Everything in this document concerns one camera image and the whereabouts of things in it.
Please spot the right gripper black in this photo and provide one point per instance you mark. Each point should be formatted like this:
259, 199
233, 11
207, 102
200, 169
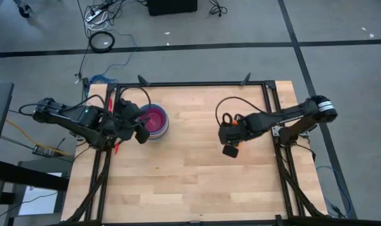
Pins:
229, 133

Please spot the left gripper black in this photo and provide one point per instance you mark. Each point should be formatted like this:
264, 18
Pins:
129, 113

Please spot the small magenta bowl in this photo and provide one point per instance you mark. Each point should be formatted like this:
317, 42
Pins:
155, 120

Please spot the large blue bowl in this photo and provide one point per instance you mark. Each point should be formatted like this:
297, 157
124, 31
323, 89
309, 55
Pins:
157, 106

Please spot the large pink bowl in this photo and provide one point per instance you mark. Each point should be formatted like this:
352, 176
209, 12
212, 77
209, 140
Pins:
164, 131

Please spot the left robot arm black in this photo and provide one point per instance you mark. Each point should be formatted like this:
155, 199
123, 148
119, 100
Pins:
67, 119

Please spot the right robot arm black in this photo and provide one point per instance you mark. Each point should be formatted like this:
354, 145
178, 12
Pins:
297, 111

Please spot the small orange tag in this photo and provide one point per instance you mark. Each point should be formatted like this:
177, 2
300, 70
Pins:
234, 123

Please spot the small black electronic device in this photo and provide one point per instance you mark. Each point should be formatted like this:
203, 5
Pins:
44, 152

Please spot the black computer box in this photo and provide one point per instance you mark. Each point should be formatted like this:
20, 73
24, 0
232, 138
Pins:
171, 7

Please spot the white power strip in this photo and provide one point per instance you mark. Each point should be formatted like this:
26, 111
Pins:
94, 14

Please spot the black bench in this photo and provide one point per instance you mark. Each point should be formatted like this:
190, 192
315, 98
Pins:
20, 175

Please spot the dark grey desk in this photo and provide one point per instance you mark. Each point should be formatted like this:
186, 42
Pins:
0, 113

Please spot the office chair base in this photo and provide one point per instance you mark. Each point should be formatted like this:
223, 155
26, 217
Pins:
23, 11

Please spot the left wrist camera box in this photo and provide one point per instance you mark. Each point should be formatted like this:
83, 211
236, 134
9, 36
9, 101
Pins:
142, 135

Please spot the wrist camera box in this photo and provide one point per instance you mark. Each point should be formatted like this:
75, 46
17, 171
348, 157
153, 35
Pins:
142, 135
230, 151

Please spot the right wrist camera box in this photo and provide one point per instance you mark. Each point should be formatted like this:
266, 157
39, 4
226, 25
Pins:
230, 151

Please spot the black aluminium table frame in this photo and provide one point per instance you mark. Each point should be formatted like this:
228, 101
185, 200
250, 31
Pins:
193, 83

